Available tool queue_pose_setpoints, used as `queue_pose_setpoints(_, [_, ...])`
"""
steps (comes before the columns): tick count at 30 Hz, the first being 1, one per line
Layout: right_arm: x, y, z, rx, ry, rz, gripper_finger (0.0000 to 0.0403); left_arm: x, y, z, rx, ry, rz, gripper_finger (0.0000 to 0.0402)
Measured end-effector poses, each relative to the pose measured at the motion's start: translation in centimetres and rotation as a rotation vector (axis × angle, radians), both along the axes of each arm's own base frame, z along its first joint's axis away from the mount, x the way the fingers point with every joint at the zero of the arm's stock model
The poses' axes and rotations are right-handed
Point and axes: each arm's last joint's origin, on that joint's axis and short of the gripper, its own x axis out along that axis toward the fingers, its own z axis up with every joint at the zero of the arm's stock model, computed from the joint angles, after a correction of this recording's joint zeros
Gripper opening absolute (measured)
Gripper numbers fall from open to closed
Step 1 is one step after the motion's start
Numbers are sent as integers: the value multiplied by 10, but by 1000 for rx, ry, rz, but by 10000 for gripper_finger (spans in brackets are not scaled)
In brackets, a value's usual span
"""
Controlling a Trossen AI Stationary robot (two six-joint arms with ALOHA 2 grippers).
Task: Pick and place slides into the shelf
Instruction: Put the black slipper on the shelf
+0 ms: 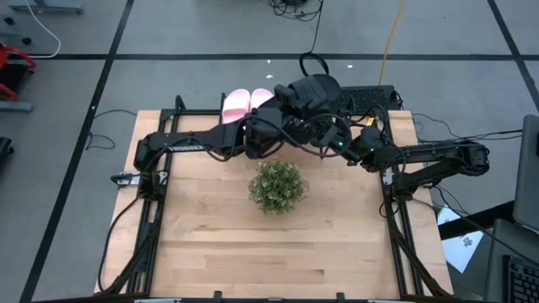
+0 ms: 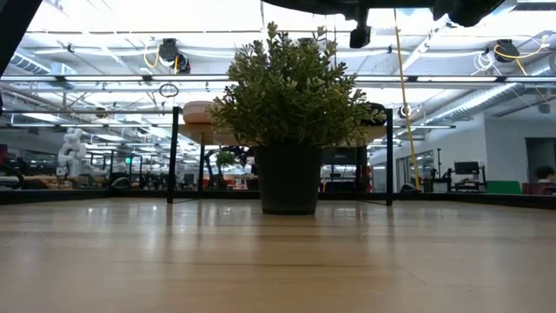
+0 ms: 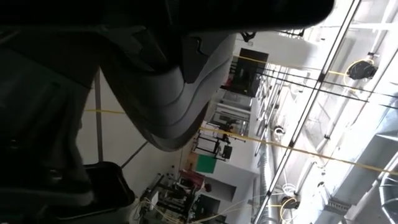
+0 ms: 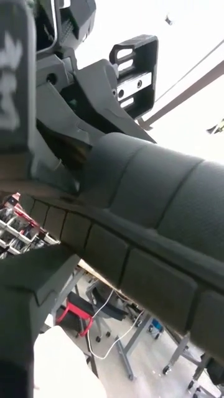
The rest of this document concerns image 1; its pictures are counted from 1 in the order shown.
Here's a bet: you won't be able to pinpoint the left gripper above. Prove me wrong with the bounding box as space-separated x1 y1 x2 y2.
263 82 304 159

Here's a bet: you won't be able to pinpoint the pink slide sandal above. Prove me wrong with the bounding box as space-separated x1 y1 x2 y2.
221 88 253 125
250 87 275 111

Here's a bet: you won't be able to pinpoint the black slide sandal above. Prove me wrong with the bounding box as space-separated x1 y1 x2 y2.
289 73 342 114

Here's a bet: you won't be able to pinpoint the black perforated computer case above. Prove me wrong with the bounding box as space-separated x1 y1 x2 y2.
336 85 401 114

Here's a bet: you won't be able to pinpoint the green potted plant black pot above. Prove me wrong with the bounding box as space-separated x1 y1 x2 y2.
247 159 307 215

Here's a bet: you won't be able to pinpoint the black desk beam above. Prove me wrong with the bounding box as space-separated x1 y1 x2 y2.
437 200 517 241

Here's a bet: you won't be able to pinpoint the white paper sheet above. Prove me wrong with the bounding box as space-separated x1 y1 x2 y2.
436 205 485 274

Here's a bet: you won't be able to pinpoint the grey monitor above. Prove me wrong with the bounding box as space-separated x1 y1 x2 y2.
512 114 539 233

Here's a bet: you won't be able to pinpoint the grey desk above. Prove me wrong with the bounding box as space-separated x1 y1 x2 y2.
483 218 539 303

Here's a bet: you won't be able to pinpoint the black keyboard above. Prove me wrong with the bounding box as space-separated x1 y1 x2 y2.
503 254 539 303

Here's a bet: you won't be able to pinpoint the grey table foot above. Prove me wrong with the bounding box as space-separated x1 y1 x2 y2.
8 0 84 16

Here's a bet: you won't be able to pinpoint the black chair base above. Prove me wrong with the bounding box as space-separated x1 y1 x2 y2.
0 136 14 169

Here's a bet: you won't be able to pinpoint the red cart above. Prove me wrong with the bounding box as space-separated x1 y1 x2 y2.
0 45 37 102

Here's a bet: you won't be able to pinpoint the coiled black cable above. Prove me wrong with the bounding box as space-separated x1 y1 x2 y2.
298 50 330 79

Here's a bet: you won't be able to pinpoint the black aluminium rig frame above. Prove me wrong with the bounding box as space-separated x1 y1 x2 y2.
94 94 455 300

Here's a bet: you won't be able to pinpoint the yellow hanging cable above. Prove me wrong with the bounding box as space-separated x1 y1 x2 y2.
377 0 408 86

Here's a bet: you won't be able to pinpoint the tangled black cables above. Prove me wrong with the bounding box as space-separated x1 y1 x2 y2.
268 0 325 23

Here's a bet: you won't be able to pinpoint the thin black cable bundle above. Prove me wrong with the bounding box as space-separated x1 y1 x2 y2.
412 112 523 144

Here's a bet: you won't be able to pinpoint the thin black floor cable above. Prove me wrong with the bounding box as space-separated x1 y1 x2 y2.
85 109 139 152

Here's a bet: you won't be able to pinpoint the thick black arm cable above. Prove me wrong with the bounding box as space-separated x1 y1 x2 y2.
97 195 142 294

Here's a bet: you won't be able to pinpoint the white floor cable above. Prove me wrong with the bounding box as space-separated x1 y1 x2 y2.
24 0 62 59

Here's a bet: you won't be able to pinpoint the grey metal base plate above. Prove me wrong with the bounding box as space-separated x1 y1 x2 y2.
0 100 34 113

